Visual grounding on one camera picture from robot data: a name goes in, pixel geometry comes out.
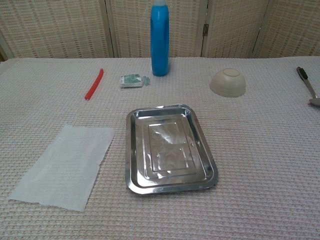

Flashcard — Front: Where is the small green white packet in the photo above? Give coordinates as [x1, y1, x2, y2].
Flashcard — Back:
[119, 74, 152, 89]

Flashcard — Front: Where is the silver metal tray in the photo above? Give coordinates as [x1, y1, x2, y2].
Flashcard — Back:
[125, 103, 219, 196]

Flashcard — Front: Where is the white woven tablecloth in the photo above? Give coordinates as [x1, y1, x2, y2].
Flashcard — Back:
[0, 56, 320, 240]

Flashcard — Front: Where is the woven folding screen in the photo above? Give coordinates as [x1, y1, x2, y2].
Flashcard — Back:
[0, 0, 320, 62]

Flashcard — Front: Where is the red plastic strip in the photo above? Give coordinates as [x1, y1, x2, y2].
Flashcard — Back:
[84, 68, 105, 102]

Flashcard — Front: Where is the metal ladle black handle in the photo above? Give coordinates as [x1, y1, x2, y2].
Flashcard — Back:
[296, 66, 320, 108]

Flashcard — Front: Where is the blue pump bottle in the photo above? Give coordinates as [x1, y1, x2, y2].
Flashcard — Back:
[150, 0, 170, 77]

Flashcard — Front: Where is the cream ceramic bowl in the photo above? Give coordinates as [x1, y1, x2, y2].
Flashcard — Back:
[209, 67, 247, 99]

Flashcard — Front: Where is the white paper towel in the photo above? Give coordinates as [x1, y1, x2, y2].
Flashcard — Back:
[8, 124, 116, 213]

